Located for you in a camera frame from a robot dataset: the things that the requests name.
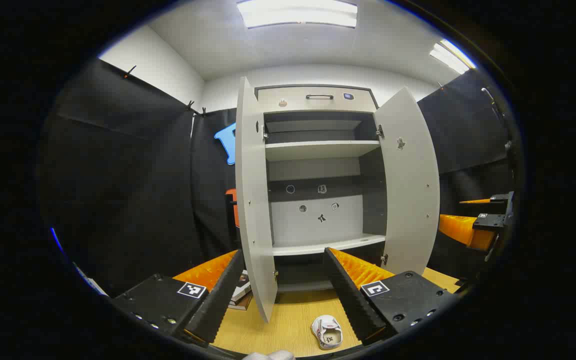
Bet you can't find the black backdrop cloth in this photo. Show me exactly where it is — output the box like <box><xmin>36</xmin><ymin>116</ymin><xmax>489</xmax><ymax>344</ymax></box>
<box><xmin>38</xmin><ymin>57</ymin><xmax>519</xmax><ymax>298</ymax></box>

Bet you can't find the white cover book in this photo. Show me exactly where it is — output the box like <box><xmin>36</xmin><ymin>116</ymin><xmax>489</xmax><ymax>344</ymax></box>
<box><xmin>231</xmin><ymin>270</ymin><xmax>252</xmax><ymax>303</ymax></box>

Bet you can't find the brown cover book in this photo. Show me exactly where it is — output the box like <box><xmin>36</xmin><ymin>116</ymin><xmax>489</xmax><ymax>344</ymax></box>
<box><xmin>227</xmin><ymin>294</ymin><xmax>254</xmax><ymax>312</ymax></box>

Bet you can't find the grey cabinet drawer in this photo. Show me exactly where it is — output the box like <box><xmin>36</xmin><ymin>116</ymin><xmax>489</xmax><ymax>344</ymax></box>
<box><xmin>257</xmin><ymin>86</ymin><xmax>379</xmax><ymax>114</ymax></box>

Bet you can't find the grey shoe cabinet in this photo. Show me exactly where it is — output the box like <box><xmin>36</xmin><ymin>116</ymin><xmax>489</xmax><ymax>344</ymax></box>
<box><xmin>254</xmin><ymin>84</ymin><xmax>388</xmax><ymax>293</ymax></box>

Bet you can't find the white shoe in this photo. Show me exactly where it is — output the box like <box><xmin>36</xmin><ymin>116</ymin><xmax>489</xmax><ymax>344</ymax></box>
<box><xmin>311</xmin><ymin>315</ymin><xmax>344</xmax><ymax>350</ymax></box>

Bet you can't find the ceiling light panel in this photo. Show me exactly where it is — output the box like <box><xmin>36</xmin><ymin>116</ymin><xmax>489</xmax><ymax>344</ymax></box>
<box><xmin>429</xmin><ymin>39</ymin><xmax>477</xmax><ymax>76</ymax></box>
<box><xmin>236</xmin><ymin>0</ymin><xmax>359</xmax><ymax>29</ymax></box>

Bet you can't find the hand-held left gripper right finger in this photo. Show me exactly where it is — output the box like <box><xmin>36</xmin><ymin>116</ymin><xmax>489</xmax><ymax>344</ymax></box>
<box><xmin>323</xmin><ymin>246</ymin><xmax>461</xmax><ymax>347</ymax></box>

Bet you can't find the grey cabinet door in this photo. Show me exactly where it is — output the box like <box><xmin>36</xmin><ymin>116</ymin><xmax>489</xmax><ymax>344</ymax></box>
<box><xmin>373</xmin><ymin>86</ymin><xmax>441</xmax><ymax>276</ymax></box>
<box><xmin>235</xmin><ymin>76</ymin><xmax>279</xmax><ymax>323</ymax></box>

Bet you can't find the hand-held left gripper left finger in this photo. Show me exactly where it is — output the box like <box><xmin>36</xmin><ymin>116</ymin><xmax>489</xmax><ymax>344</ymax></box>
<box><xmin>113</xmin><ymin>248</ymin><xmax>246</xmax><ymax>348</ymax></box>

